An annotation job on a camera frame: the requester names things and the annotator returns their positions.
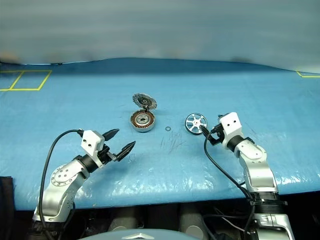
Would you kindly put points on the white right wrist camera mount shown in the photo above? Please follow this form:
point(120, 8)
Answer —
point(231, 125)

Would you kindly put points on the silver spoked motor wheel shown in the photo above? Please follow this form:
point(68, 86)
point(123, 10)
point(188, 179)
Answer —
point(196, 123)

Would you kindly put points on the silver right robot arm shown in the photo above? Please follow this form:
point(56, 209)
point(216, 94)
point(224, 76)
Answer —
point(257, 170)

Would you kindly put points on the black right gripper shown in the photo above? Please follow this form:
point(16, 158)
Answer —
point(219, 137)

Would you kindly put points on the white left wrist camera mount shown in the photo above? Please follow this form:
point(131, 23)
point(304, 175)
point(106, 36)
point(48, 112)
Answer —
point(91, 141)

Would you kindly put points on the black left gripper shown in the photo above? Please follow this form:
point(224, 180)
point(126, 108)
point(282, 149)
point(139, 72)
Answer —
point(106, 155)

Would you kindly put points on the grey finned rotor disc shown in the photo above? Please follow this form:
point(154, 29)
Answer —
point(143, 101)

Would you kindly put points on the motor stator with copper windings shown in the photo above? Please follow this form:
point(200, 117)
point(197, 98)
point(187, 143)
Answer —
point(142, 121)

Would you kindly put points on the small black clip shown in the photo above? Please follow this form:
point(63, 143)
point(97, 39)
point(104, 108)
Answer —
point(58, 63)

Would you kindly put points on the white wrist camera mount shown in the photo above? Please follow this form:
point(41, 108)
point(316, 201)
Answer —
point(231, 125)
point(91, 141)

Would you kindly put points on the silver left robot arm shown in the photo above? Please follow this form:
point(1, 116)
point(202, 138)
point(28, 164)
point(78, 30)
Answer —
point(62, 180)

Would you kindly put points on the blue plastic table cover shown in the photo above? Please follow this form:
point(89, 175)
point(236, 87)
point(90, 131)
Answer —
point(75, 112)

